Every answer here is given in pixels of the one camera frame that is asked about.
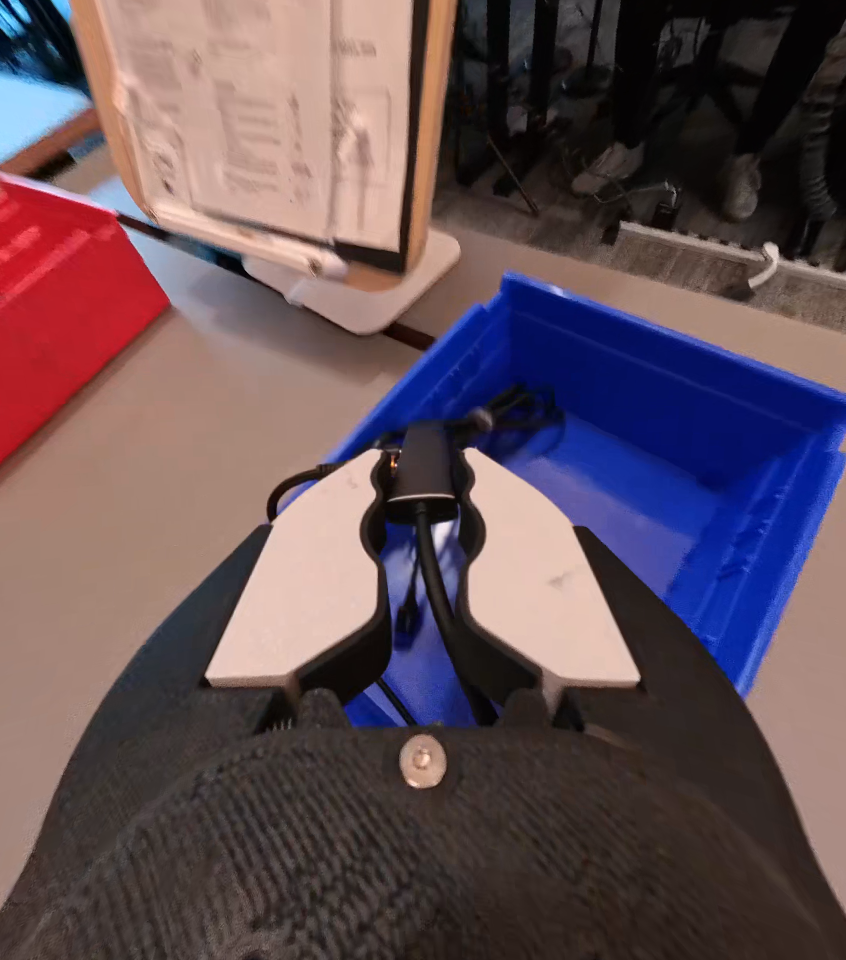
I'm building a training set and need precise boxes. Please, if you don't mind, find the white cable raceway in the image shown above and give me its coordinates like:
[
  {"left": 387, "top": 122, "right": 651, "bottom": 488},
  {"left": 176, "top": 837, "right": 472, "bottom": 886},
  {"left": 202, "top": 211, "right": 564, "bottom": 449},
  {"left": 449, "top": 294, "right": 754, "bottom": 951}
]
[{"left": 614, "top": 221, "right": 846, "bottom": 301}]

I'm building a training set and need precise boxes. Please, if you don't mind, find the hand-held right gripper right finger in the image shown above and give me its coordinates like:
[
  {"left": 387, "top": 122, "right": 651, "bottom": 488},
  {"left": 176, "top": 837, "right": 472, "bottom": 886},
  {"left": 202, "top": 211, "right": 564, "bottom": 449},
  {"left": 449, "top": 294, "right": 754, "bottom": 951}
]
[{"left": 456, "top": 446, "right": 643, "bottom": 710}]

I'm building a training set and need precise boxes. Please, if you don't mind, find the black cable bundle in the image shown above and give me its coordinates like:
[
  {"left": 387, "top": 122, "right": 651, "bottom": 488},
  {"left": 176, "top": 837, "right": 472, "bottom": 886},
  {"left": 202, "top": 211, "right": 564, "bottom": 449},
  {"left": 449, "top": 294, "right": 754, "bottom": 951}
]
[{"left": 385, "top": 382, "right": 567, "bottom": 451}]

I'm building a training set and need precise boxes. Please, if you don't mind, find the wooden document stand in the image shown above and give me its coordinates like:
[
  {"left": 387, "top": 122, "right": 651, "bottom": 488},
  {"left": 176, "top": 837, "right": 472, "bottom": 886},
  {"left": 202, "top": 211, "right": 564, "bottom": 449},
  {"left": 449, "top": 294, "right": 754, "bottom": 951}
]
[{"left": 66, "top": 0, "right": 463, "bottom": 337}]

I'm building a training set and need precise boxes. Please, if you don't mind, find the white printed paper sheet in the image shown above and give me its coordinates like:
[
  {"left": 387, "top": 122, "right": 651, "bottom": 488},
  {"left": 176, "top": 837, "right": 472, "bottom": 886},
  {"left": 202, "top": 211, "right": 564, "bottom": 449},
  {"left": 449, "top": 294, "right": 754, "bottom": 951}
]
[{"left": 96, "top": 0, "right": 424, "bottom": 252}]

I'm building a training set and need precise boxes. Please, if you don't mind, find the grey desk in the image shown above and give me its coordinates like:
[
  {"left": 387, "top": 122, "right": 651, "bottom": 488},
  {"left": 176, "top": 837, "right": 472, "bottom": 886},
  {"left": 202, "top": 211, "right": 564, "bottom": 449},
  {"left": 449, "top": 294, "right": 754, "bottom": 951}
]
[{"left": 0, "top": 142, "right": 846, "bottom": 960}]

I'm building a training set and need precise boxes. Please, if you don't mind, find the white cable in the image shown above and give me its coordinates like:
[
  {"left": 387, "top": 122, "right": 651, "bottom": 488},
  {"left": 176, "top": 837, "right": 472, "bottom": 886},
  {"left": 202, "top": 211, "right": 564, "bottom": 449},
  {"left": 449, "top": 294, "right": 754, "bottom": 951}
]
[{"left": 745, "top": 241, "right": 780, "bottom": 294}]

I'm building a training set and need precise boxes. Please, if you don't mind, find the blue plastic bin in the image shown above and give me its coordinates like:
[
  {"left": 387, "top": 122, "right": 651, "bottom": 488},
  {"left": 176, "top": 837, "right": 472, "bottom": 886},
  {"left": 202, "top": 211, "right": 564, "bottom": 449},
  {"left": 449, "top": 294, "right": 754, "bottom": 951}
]
[{"left": 284, "top": 270, "right": 846, "bottom": 729}]

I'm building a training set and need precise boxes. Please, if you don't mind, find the thin black cable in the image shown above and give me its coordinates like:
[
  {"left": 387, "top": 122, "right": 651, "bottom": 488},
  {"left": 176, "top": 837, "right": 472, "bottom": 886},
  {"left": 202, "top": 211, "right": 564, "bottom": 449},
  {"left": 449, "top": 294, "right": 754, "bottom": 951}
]
[{"left": 265, "top": 463, "right": 338, "bottom": 522}]

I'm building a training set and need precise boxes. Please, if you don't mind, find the grey adapter with black cable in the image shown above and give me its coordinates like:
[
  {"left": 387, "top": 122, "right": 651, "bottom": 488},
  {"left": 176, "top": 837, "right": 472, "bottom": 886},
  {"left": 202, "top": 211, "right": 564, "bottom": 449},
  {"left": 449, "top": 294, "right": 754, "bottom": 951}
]
[{"left": 381, "top": 421, "right": 503, "bottom": 727}]

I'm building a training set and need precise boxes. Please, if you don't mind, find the red plastic bin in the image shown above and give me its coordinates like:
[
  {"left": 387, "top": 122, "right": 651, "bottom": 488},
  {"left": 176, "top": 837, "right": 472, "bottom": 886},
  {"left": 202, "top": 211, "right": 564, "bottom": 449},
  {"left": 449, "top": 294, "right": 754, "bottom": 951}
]
[{"left": 0, "top": 171, "right": 171, "bottom": 485}]

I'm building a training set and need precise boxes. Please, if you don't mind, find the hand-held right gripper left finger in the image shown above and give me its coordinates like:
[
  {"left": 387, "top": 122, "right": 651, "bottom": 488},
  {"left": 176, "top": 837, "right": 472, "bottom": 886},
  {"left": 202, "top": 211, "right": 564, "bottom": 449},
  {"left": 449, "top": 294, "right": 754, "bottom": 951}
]
[{"left": 204, "top": 448, "right": 394, "bottom": 706}]

